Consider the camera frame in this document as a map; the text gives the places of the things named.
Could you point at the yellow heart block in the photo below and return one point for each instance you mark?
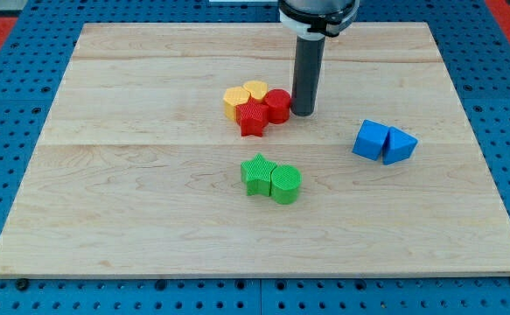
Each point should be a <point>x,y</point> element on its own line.
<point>257,89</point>

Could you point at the red star block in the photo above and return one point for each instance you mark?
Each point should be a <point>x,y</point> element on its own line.
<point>252,117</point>

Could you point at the yellow hexagon block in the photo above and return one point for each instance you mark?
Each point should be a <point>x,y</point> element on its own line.
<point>233,97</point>

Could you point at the red cylinder block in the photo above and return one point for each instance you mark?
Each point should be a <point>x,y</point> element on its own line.
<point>278,102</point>

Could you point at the blue cube block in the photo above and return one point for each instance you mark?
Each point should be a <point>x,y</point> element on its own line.
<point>370,139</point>

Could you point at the green star block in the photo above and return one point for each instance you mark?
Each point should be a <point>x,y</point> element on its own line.
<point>256,175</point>

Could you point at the blue triangular prism block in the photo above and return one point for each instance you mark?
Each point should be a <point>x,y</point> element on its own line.
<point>399,146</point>

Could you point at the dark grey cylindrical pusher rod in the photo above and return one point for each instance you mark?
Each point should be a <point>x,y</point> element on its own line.
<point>307,66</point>

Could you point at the light wooden board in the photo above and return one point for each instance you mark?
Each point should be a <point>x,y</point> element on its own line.
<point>137,172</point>

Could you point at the green cylinder block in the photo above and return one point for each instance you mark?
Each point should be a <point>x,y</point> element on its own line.
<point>285,183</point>

